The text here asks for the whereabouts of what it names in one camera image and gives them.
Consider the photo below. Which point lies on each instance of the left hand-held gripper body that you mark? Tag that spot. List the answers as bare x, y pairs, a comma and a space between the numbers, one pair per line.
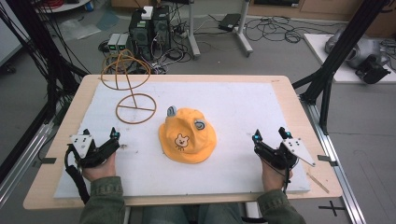
84, 146

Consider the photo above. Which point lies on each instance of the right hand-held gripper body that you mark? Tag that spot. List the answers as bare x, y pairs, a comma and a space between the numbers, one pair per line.
275, 157

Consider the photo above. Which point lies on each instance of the person's right hand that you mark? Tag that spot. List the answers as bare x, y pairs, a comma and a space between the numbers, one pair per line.
274, 179

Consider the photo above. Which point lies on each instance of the person's left hand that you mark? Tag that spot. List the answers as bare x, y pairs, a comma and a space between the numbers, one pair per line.
101, 171

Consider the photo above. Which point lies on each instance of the thin wooden stick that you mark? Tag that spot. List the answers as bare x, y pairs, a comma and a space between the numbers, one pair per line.
317, 182

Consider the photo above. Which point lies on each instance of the white table mat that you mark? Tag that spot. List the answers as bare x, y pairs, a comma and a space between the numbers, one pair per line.
218, 105

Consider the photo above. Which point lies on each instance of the yellow bucket hat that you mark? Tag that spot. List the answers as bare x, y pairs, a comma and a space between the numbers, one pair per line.
186, 137

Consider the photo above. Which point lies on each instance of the white floor board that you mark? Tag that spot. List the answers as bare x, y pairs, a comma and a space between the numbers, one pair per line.
327, 59

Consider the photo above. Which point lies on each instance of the small grey power box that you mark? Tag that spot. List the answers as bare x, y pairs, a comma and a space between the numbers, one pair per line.
122, 42
113, 42

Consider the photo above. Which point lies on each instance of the person's legs in jeans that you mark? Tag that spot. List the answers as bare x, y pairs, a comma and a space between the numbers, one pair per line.
190, 214

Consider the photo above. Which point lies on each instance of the black computer tower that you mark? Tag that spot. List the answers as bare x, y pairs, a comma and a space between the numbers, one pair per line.
161, 28
140, 34

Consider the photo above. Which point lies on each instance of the grey metal stand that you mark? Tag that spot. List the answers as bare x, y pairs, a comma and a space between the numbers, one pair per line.
243, 34

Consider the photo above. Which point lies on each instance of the black device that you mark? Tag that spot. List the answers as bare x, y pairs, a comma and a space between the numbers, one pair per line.
372, 70

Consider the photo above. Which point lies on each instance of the grey rounded device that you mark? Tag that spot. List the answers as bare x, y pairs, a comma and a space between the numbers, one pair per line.
358, 49

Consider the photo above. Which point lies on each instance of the flat black box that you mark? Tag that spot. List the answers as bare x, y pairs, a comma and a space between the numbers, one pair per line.
229, 21

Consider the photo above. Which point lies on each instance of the white box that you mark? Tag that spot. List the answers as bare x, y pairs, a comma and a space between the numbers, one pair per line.
147, 12

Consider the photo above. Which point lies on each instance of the aluminium rail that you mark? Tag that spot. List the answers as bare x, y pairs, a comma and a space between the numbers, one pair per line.
336, 168
21, 155

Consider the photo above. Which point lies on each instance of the black metal frame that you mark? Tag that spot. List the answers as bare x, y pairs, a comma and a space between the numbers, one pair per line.
339, 53
46, 56

